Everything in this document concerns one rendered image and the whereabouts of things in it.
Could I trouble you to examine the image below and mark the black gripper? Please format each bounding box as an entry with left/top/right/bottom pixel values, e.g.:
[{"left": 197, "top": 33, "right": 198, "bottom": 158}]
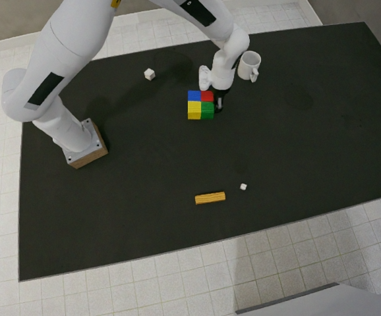
[{"left": 209, "top": 85, "right": 231, "bottom": 113}]

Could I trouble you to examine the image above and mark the blue cube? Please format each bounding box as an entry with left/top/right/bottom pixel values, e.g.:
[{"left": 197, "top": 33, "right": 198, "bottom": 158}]
[{"left": 188, "top": 91, "right": 201, "bottom": 101}]

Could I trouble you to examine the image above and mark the white mug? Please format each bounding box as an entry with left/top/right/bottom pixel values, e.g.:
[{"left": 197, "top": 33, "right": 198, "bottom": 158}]
[{"left": 237, "top": 51, "right": 261, "bottom": 82}]

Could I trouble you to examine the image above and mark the green cube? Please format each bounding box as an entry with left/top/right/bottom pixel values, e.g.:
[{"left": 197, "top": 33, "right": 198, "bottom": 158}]
[{"left": 200, "top": 101, "right": 214, "bottom": 119}]

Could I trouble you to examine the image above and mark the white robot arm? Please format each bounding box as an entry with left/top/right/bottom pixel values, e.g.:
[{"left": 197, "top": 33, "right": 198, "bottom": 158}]
[{"left": 1, "top": 0, "right": 250, "bottom": 152}]

